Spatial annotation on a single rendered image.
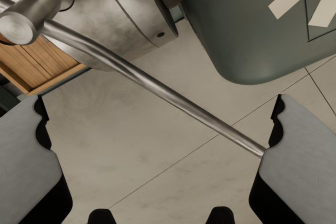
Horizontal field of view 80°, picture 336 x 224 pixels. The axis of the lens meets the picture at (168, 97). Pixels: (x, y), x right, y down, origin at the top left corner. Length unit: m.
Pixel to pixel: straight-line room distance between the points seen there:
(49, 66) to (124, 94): 1.14
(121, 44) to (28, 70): 0.51
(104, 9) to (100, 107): 1.71
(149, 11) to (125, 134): 1.91
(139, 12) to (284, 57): 0.17
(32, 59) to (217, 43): 0.58
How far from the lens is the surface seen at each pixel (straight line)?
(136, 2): 0.23
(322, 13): 0.26
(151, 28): 0.26
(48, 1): 0.19
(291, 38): 0.26
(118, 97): 1.82
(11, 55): 0.74
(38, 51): 0.70
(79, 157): 2.47
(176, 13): 0.95
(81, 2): 0.23
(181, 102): 0.18
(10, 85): 0.83
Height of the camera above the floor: 1.45
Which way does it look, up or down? 54 degrees down
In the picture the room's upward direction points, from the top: 173 degrees clockwise
